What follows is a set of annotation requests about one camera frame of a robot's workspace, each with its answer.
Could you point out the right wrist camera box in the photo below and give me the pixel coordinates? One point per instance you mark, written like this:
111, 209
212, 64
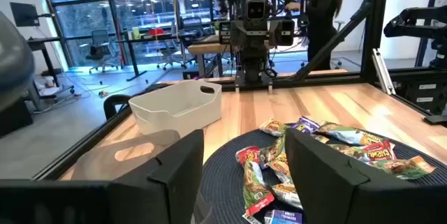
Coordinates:
257, 8

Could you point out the person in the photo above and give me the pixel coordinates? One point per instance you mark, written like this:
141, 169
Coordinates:
321, 25

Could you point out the large grey rounded object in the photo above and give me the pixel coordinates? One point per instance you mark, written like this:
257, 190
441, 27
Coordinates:
14, 63

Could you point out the translucent grey plastic bin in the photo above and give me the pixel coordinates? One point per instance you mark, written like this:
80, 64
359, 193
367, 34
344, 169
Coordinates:
104, 161

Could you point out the white paper tag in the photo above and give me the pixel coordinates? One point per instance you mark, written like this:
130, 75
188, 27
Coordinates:
249, 219

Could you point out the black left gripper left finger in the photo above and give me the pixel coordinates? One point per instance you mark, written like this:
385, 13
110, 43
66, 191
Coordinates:
167, 189

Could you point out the blue oatmeal raisin granola bar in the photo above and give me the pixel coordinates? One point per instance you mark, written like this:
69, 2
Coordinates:
304, 125
349, 135
283, 217

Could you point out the wooden background table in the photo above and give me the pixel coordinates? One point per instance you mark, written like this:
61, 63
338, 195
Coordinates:
209, 47

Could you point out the grey office chair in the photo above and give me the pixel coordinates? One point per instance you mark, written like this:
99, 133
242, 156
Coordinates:
101, 42
173, 47

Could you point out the black standing desk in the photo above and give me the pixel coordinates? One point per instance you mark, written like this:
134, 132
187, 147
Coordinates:
45, 42

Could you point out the long black desk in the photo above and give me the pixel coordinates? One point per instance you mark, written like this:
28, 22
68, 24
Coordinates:
157, 37

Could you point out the silver metal bracket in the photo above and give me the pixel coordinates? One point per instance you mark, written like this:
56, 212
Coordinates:
382, 70

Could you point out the black monitor on arm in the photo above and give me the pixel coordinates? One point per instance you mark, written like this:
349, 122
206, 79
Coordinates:
24, 14

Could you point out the red object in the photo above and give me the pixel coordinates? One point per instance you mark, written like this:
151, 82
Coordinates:
156, 31

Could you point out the green cup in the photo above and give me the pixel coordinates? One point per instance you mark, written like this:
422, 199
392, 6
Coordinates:
136, 33

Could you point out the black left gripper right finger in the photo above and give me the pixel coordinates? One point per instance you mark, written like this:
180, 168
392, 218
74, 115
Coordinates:
321, 182

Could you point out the black box with labels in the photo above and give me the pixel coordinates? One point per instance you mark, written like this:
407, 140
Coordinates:
422, 95

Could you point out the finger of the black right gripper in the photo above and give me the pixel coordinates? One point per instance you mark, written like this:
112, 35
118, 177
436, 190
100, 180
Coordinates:
226, 33
286, 33

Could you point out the round dark blue woven mat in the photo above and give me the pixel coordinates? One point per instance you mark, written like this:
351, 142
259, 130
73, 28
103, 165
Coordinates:
223, 182

